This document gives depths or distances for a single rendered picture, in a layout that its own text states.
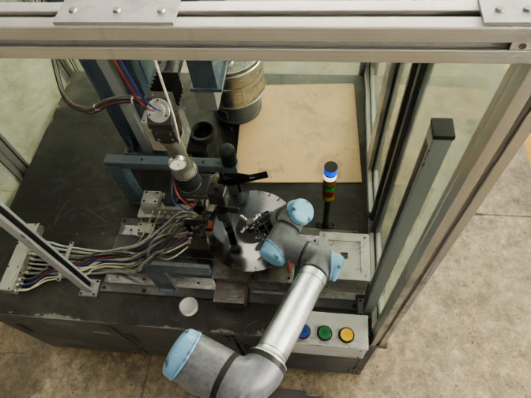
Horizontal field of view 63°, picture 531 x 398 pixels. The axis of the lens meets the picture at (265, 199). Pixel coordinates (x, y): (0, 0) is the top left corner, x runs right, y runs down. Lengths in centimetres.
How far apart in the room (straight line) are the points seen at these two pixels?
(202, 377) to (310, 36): 72
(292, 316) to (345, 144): 114
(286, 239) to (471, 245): 173
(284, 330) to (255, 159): 110
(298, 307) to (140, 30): 75
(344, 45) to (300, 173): 145
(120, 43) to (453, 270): 234
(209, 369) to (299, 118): 143
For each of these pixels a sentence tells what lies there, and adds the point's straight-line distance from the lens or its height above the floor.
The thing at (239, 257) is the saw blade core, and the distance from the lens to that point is 153.
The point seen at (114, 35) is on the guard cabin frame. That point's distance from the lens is 53.
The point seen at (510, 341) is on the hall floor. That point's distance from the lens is 262.
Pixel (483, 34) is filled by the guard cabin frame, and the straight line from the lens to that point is 50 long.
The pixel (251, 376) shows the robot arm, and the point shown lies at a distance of 97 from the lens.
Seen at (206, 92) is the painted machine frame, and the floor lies 131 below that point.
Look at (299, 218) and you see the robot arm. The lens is 119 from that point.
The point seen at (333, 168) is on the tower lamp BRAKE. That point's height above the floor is 116.
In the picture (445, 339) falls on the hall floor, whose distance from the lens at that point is 251.
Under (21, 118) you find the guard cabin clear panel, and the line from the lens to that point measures 240.
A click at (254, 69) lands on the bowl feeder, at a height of 107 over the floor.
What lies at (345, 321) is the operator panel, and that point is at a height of 90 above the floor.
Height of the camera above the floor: 233
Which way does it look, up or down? 58 degrees down
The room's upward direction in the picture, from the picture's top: 8 degrees counter-clockwise
